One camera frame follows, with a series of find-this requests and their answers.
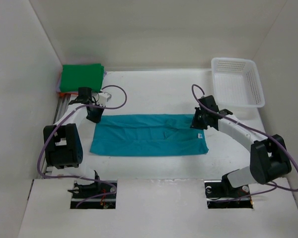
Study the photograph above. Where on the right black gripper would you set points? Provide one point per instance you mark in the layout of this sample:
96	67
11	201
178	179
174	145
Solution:
194	123

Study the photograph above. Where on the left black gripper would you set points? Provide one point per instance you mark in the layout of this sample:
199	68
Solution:
97	119

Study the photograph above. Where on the orange t shirt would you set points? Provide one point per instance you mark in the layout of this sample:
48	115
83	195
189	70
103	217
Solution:
62	94

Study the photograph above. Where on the green t shirt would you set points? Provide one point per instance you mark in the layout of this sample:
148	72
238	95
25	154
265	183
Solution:
96	68

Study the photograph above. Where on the lavender t shirt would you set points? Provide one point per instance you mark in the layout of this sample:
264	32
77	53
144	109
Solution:
57	85

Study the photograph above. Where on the teal t shirt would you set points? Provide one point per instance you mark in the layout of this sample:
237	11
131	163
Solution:
155	135

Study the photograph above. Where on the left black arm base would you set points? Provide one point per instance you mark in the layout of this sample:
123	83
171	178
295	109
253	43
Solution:
96	195

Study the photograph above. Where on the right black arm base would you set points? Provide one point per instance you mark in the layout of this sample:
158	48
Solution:
218	197

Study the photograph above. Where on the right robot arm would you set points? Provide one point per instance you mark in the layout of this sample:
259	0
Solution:
268	160

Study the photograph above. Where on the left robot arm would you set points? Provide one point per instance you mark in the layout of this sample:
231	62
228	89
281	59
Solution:
64	149

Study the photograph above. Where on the white laundry basket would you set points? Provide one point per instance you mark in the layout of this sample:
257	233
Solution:
236	83

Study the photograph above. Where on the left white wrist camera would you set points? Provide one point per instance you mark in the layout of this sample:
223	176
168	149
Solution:
103	98

